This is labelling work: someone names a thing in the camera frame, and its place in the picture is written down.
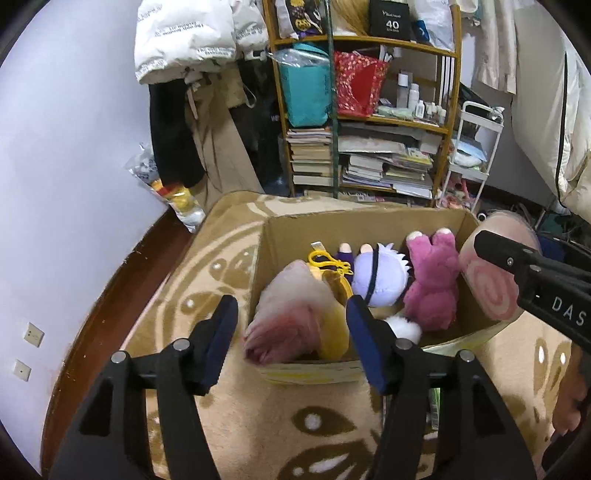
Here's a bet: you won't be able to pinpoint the pink swirl roll plush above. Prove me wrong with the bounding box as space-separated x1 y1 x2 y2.
459 211 541 322

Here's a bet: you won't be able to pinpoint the yellow plush pouch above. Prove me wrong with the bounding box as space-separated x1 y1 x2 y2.
307 242 353 362

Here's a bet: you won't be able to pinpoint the pink plush bear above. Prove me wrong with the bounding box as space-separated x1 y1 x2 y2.
403 228 461 332

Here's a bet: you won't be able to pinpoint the purple plush doll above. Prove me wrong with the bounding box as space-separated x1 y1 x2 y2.
337 243 410 308

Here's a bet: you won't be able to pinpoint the pink tissue pack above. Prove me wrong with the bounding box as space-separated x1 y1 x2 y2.
243 260 331 366

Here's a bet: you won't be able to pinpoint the person's hand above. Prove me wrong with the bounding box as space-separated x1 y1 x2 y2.
552 343 590 436

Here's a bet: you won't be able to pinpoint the green tissue pack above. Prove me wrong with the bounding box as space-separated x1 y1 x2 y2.
429 388 441 431

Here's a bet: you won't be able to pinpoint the beige patterned blanket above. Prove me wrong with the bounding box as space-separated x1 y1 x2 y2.
125 192 571 479

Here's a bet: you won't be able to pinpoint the cardboard box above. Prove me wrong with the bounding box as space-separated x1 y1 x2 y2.
249 206 508 385

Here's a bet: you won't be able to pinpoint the white rolling cart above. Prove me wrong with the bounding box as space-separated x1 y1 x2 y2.
436 101 505 214

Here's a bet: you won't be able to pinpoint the beige trousers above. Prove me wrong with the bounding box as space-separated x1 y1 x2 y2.
185 77 263 211

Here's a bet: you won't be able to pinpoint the plastic bag with toys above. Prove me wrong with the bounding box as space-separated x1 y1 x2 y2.
124 144 205 233

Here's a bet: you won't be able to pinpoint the stack of books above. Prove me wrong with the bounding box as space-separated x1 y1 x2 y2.
284 127 334 188

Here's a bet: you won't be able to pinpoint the wooden bookshelf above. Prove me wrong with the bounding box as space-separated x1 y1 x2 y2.
263 1 461 201

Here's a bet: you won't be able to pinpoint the red patterned gift bag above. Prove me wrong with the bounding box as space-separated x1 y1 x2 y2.
335 52 390 118

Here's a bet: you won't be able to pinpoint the white plastic bag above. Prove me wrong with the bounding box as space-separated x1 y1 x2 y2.
409 0 455 51

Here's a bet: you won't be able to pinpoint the black box with 40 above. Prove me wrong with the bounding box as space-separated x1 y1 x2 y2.
370 0 411 41

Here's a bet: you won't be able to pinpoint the teal shopping bag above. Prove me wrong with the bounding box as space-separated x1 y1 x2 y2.
277 43 332 128

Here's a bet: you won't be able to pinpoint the blonde wig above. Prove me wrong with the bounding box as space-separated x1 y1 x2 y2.
332 0 370 36

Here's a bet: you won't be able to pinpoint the green pole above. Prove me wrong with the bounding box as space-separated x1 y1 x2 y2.
324 0 339 199

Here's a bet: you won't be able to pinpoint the printed tote bag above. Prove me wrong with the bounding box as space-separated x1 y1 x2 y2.
274 0 325 39

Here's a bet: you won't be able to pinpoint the white puffer jacket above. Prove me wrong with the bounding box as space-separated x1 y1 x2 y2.
134 0 269 85

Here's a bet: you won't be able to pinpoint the wall socket upper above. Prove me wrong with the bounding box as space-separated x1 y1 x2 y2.
23 323 45 348

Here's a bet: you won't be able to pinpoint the wall socket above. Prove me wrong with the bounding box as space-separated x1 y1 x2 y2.
23 323 45 348
12 359 32 382

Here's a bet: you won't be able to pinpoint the wall socket lower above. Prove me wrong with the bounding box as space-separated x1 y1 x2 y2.
12 359 32 382

